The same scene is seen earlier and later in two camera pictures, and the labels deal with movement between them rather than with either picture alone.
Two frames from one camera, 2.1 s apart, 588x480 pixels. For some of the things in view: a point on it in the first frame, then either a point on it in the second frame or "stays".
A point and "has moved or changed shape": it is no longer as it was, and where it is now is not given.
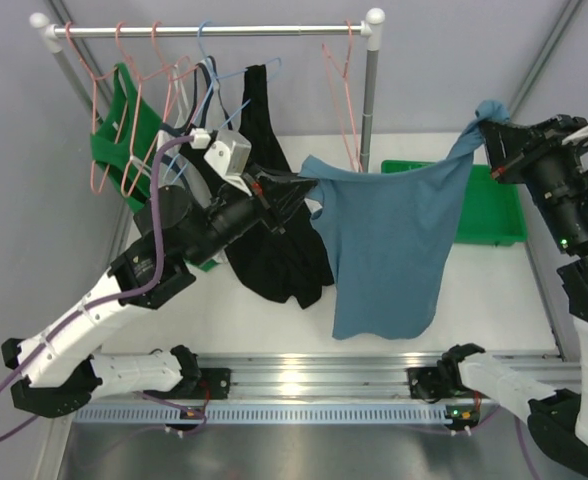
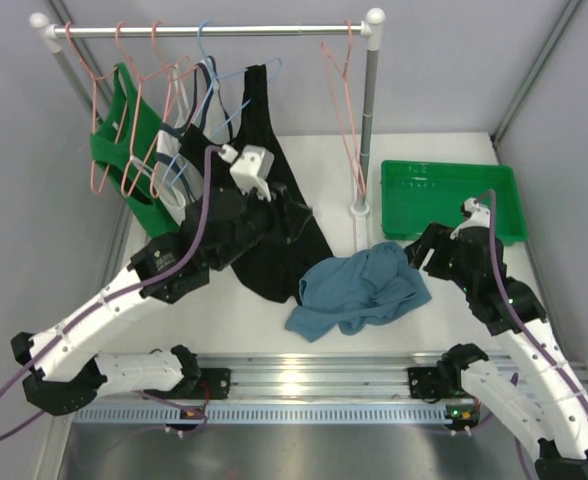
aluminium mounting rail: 319,377 stays
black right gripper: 504,142 → 436,235
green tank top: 123,148 stays
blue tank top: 391,235 has moved or changed shape
